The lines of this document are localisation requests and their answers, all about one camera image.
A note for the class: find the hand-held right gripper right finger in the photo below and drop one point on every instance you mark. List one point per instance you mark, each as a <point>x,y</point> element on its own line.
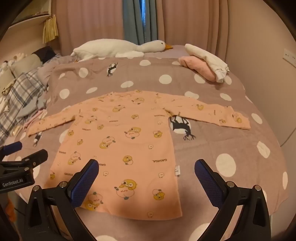
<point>208,183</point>

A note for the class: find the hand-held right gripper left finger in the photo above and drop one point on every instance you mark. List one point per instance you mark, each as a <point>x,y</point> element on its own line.
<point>85,183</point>

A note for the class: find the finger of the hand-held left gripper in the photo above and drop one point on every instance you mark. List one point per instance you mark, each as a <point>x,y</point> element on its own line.
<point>11,147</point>
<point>37,157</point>

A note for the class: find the peach cartoon print shirt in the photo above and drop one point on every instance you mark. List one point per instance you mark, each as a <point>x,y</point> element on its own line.
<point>129,150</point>

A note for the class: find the small pink cloth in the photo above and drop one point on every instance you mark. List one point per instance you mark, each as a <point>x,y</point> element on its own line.
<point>34,118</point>

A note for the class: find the mauve polka dot blanket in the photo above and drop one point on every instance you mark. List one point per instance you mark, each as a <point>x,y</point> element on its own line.
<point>208,143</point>

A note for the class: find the plaid cloth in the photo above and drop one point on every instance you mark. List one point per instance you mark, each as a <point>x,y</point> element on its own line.
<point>20,92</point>

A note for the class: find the grey pillow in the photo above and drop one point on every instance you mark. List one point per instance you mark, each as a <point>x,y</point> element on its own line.
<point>25,63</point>

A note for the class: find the dark cloth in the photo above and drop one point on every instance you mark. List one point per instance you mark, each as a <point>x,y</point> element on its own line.
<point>45,53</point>

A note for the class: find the pink folded cloth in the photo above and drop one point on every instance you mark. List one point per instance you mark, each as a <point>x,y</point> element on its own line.
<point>196,66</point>

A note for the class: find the yellow fringed hanging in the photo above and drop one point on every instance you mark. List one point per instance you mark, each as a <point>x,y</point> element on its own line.
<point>50,29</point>

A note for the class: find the white folded cloth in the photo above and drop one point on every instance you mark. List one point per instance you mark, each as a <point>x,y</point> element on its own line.
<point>208,58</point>

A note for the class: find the white shelf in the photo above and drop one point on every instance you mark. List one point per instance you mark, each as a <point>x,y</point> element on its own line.
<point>30,22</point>

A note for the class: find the white goose plush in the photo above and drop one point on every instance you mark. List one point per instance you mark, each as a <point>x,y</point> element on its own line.
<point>104,48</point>

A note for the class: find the pink curtain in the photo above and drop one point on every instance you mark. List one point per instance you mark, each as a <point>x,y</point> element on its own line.
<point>189,20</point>
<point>87,20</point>

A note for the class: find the blue curtain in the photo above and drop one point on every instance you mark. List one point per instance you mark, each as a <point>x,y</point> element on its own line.
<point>134,20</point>

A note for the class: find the white wall power strip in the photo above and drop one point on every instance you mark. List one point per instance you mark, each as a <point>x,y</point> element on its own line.
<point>289,55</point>

